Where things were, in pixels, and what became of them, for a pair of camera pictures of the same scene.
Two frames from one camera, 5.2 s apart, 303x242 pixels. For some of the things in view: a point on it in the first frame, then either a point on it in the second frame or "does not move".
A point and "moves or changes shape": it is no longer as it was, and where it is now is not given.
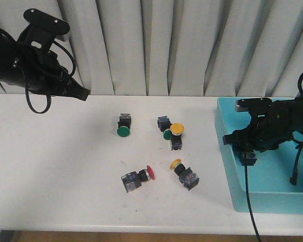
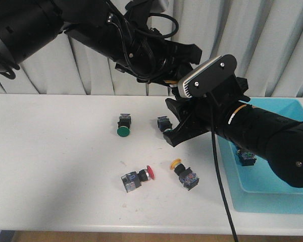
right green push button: x=164 y=124 does not move
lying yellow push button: x=188 y=178 does not move
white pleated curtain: x=178 y=47 does not move
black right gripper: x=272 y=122 to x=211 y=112
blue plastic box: x=271 y=191 does not move
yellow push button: x=177 y=129 moves or changes shape
